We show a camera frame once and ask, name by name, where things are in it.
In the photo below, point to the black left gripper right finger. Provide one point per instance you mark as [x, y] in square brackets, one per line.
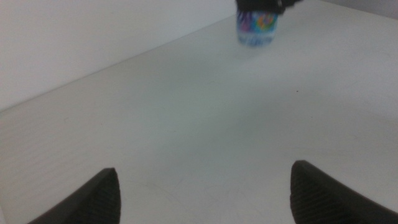
[323, 199]

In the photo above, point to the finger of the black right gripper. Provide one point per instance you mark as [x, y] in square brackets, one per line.
[258, 5]

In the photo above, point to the water bottle with blue cap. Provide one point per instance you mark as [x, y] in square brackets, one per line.
[256, 29]

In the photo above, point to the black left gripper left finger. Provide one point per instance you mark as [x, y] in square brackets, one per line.
[93, 202]

